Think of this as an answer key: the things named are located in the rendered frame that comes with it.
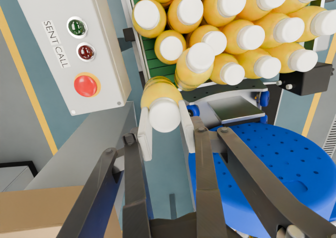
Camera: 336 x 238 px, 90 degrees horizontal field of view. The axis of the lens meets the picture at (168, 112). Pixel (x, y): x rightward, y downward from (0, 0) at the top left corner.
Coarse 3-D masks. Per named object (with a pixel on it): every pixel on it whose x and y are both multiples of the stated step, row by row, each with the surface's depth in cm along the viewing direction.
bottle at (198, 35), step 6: (198, 30) 32; (204, 30) 31; (210, 30) 30; (216, 30) 31; (186, 36) 39; (192, 36) 33; (198, 36) 31; (204, 36) 30; (186, 42) 38; (192, 42) 33; (198, 42) 31; (186, 48) 40
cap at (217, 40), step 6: (210, 36) 28; (216, 36) 28; (222, 36) 28; (204, 42) 29; (210, 42) 29; (216, 42) 29; (222, 42) 29; (216, 48) 29; (222, 48) 29; (216, 54) 30
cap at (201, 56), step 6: (192, 48) 24; (198, 48) 24; (204, 48) 24; (210, 48) 24; (192, 54) 24; (198, 54) 24; (204, 54) 24; (210, 54) 24; (192, 60) 24; (198, 60) 24; (204, 60) 24; (210, 60) 24; (192, 66) 24; (198, 66) 24; (204, 66) 24
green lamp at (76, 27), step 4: (72, 20) 24; (76, 20) 24; (68, 24) 24; (72, 24) 24; (76, 24) 24; (80, 24) 24; (68, 28) 24; (72, 28) 24; (76, 28) 24; (80, 28) 24; (84, 28) 25; (72, 32) 24; (76, 32) 24; (80, 32) 24
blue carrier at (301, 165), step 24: (264, 144) 39; (288, 144) 38; (312, 144) 36; (192, 168) 36; (216, 168) 35; (288, 168) 32; (312, 168) 31; (240, 192) 29; (312, 192) 27; (240, 216) 28
